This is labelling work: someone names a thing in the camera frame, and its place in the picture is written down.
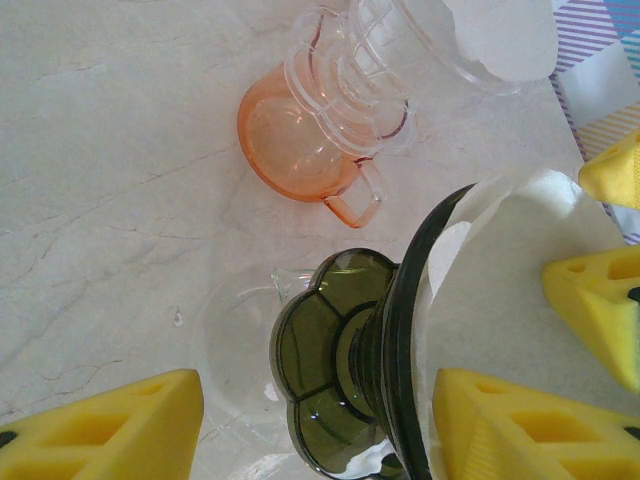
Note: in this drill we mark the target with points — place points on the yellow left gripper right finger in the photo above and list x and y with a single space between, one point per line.
525 435

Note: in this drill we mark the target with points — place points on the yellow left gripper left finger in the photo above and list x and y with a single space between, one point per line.
100 435

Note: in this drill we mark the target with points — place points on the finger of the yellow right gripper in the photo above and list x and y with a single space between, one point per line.
617 172
600 305

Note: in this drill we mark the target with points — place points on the white paper coffee filter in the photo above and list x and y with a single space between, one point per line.
500 35
490 300

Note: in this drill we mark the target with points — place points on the dark green dripper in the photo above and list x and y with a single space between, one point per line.
320 350

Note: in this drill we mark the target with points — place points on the clear plastic dripper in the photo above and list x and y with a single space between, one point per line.
380 60

